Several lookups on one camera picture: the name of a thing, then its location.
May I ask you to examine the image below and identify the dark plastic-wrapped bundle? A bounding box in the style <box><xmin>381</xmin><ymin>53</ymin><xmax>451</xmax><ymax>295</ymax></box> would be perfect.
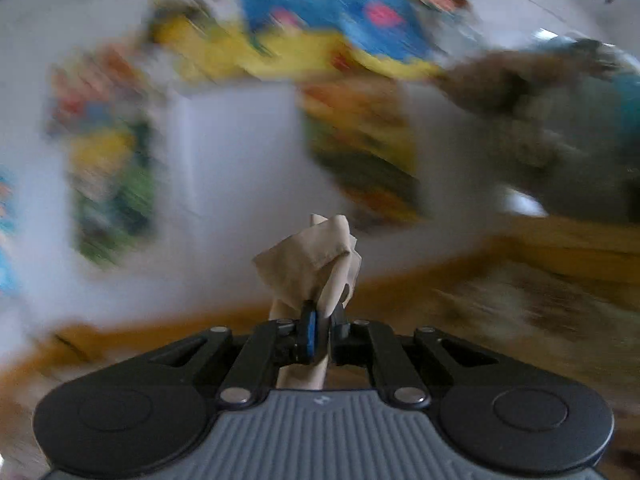
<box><xmin>442</xmin><ymin>35</ymin><xmax>640</xmax><ymax>226</ymax></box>

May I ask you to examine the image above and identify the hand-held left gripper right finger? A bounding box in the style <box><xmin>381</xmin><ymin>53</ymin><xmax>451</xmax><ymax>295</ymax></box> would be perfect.
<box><xmin>330</xmin><ymin>303</ymin><xmax>501</xmax><ymax>408</ymax></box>

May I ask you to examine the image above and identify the beige garment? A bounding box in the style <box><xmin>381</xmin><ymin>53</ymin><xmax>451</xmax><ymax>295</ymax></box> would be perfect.
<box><xmin>252</xmin><ymin>214</ymin><xmax>363</xmax><ymax>391</ymax></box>

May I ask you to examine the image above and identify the wooden bed frame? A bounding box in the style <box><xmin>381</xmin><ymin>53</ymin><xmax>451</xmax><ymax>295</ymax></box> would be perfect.
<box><xmin>0</xmin><ymin>214</ymin><xmax>640</xmax><ymax>378</ymax></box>

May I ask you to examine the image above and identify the light blue wall poster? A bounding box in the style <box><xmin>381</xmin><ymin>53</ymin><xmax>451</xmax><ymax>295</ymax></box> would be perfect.
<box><xmin>0</xmin><ymin>167</ymin><xmax>23</xmax><ymax>298</ymax></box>

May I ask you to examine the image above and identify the tall colourful wall poster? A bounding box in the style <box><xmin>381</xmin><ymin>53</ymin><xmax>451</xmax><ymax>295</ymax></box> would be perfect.
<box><xmin>47</xmin><ymin>42</ymin><xmax>168</xmax><ymax>268</ymax></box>

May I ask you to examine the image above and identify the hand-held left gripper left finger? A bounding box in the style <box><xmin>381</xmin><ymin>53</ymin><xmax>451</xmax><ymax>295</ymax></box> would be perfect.
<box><xmin>148</xmin><ymin>300</ymin><xmax>322</xmax><ymax>407</ymax></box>

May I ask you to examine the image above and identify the blue and yellow wall poster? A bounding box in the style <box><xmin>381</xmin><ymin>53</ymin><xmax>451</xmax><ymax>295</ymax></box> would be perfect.
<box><xmin>147</xmin><ymin>0</ymin><xmax>443</xmax><ymax>83</ymax></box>

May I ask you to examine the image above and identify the orange and green wall poster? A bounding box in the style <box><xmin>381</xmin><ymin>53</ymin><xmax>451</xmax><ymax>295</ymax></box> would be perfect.
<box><xmin>297</xmin><ymin>77</ymin><xmax>431</xmax><ymax>233</ymax></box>

